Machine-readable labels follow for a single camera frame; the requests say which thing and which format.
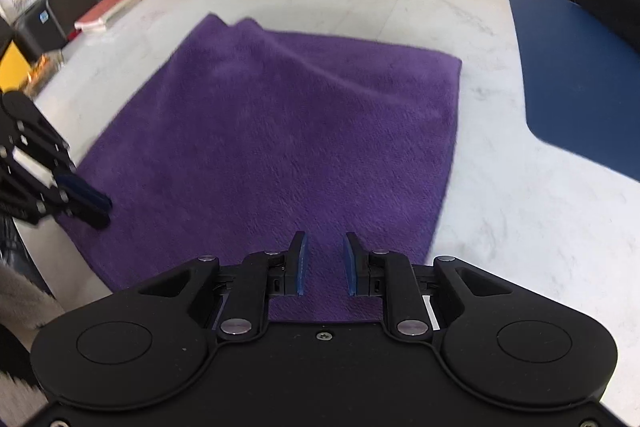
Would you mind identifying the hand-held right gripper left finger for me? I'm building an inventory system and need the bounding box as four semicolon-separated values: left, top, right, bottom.
136;231;307;341

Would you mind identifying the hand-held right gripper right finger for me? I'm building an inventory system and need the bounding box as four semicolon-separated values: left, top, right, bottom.
344;232;514;341

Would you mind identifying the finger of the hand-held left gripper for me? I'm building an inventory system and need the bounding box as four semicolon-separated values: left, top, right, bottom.
69;203;111;230
56;175;113;214

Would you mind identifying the purple towel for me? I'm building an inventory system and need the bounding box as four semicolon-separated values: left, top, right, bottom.
56;13;462;325

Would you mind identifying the yellow box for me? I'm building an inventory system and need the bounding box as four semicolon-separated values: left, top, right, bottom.
0;39;36;96

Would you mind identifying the black white patterned cloth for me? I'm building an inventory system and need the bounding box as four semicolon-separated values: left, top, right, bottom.
0;264;66;413

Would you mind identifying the black case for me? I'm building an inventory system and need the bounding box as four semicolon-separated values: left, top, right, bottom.
13;0;116;53

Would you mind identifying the red cover notebook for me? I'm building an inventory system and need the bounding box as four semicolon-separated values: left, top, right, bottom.
74;0;122;33

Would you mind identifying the blue desk mat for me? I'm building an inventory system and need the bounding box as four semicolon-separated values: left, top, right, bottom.
504;0;640;184

